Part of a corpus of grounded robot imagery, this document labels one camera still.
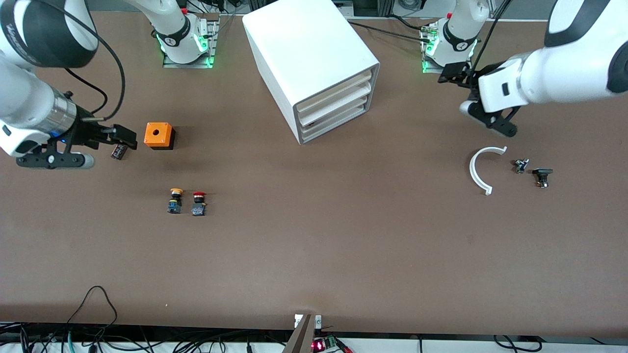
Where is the white cabinet drawer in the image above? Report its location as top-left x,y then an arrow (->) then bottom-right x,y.
300,101 -> 369,140
298,87 -> 372,127
293,69 -> 374,112

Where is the black push button part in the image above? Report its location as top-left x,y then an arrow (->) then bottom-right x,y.
532,168 -> 554,189

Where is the yellow push button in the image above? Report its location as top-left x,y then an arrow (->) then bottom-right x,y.
166,188 -> 184,214

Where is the white curved plastic arc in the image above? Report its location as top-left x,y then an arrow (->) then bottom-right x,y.
469,146 -> 508,196

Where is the white flat object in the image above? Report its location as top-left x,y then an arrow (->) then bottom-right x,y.
242,0 -> 381,145

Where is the green circuit board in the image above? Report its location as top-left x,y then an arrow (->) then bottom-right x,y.
312,335 -> 354,353

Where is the aluminium profile bar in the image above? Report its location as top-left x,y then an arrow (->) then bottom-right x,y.
282,314 -> 323,353

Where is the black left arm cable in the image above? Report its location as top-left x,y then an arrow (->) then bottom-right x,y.
471,0 -> 514,72

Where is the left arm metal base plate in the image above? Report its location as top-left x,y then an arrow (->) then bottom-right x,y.
419,22 -> 480,75

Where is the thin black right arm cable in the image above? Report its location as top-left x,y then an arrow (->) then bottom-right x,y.
63,68 -> 109,116

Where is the orange button enclosure box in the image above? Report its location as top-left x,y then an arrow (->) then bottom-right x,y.
144,122 -> 176,151

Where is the black table cable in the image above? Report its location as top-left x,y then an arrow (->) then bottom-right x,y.
345,20 -> 432,42

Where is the black looped cable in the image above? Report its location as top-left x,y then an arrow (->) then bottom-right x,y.
65,285 -> 119,339

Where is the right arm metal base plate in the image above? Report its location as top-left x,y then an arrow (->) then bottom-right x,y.
161,14 -> 220,69

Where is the tangled black cable bundle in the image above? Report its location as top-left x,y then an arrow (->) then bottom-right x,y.
0,321 -> 295,353

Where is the black curved cable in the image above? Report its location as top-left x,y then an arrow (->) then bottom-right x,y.
493,334 -> 546,353

